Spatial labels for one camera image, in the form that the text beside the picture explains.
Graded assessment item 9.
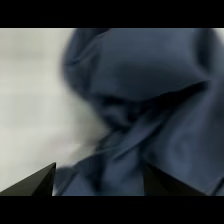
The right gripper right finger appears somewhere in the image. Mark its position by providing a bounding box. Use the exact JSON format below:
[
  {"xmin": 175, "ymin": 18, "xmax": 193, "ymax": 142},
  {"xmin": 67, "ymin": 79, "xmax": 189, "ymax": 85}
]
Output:
[{"xmin": 142, "ymin": 162, "xmax": 208, "ymax": 197}]

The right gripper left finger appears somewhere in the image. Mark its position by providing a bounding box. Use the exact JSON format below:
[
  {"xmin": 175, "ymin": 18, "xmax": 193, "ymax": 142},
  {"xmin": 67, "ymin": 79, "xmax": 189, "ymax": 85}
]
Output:
[{"xmin": 0, "ymin": 162, "xmax": 57, "ymax": 197}]

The dark blue T-shirt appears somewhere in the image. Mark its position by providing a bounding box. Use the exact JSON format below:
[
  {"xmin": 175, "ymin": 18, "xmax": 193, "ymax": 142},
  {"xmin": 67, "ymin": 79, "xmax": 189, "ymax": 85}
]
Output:
[{"xmin": 53, "ymin": 27, "xmax": 224, "ymax": 197}]

